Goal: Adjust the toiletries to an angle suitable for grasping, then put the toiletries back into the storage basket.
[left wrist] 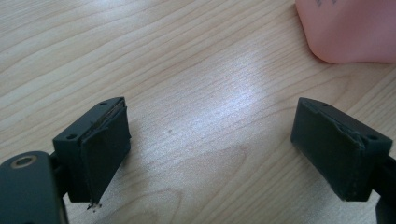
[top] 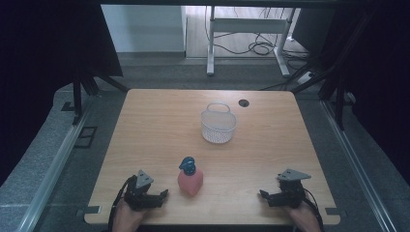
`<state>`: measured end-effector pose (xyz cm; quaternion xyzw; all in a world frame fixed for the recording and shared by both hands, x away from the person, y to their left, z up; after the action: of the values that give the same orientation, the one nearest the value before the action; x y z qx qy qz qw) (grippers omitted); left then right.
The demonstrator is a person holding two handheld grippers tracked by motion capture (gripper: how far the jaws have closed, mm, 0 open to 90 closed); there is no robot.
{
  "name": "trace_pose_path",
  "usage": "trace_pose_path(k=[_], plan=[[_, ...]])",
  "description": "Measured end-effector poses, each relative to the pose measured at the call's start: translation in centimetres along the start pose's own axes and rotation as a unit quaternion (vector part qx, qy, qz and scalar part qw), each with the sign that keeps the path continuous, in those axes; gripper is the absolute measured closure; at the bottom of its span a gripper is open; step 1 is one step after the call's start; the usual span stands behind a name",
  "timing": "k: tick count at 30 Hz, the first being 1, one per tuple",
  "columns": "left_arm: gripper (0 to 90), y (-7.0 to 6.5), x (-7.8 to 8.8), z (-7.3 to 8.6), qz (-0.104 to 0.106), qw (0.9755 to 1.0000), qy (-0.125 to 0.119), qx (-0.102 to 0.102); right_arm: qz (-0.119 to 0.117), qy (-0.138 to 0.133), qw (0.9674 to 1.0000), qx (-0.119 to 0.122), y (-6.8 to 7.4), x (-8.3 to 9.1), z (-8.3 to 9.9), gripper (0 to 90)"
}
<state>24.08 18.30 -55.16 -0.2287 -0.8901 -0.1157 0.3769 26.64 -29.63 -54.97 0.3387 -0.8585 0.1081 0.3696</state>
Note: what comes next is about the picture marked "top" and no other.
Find aluminium floor rail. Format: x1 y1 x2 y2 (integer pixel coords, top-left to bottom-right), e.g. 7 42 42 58
320 100 395 232
15 96 95 232

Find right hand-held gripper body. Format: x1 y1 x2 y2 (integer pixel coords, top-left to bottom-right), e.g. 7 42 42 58
274 168 312 209

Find white cabinet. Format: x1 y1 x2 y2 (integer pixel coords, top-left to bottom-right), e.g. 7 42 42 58
101 4 188 54

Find black metal stand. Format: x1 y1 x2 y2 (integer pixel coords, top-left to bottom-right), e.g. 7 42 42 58
71 69 130 126
291 13 375 131

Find person's left hand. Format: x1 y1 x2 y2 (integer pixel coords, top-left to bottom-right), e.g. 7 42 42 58
111 197 147 232

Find pink bottle with blue pump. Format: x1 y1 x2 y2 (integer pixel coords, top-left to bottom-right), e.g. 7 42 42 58
177 156 205 197

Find black cables on floor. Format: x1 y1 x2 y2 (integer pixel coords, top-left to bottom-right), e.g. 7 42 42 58
204 6 323 91

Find black curtain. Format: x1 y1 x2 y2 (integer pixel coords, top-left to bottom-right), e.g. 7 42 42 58
0 0 124 188
291 6 410 187

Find white power strip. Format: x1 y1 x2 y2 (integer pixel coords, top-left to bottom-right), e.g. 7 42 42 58
297 71 315 86

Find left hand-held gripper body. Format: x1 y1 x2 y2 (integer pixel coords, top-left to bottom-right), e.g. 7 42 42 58
123 169 155 213

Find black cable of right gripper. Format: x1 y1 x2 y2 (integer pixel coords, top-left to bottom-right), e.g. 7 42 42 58
302 188 325 232

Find white metal desk frame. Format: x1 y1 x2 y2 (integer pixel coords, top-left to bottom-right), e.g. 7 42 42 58
206 5 297 78

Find person's right hand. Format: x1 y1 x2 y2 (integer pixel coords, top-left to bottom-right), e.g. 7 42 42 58
284 200 322 232

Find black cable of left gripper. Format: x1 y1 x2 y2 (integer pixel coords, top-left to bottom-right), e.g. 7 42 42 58
107 175 137 232

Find white mesh basket with handle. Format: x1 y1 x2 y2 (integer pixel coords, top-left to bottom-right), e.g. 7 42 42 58
200 101 238 145

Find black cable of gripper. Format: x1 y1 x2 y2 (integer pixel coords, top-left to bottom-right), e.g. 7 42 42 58
302 188 325 232
107 175 137 232

